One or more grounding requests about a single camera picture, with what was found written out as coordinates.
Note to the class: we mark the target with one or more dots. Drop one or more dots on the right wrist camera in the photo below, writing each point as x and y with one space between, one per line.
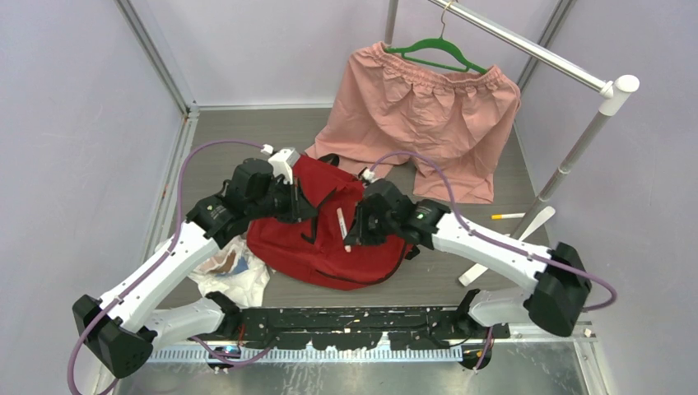
367 176

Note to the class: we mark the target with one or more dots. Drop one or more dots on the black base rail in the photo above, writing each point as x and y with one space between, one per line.
351 328

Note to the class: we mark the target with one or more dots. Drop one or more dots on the pink capped marker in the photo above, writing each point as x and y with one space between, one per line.
343 228

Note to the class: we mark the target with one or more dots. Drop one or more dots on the pink skirt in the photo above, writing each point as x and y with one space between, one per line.
452 126

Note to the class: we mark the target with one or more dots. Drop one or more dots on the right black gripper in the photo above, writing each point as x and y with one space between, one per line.
359 234

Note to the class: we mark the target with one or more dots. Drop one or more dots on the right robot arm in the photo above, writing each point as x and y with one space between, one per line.
550 286

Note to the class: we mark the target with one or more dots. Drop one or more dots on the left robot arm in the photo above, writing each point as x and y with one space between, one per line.
122 328

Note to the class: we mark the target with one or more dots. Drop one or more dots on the yellow capped marker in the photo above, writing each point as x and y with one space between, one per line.
506 216

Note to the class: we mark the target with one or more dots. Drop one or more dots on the white crumpled cloth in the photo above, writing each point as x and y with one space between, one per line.
235 272

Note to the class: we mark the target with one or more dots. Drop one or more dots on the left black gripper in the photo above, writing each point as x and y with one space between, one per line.
300 208

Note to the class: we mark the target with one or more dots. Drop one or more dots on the white clothes rack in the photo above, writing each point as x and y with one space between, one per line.
605 205

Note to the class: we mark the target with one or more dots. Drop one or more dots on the red backpack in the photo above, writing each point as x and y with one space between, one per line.
312 251

